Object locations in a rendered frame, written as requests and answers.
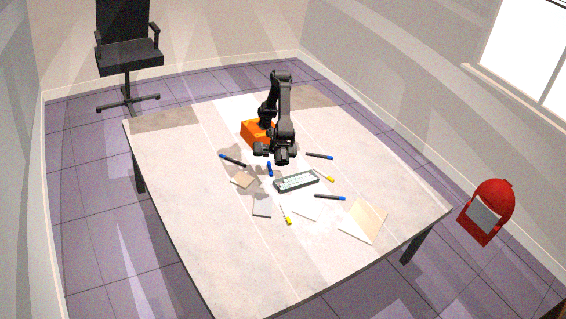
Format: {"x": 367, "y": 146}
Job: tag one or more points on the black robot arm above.
{"x": 281, "y": 81}

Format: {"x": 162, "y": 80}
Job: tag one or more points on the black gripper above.
{"x": 260, "y": 149}

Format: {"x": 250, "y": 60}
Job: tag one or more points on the keyboard with white letter keys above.
{"x": 295, "y": 181}

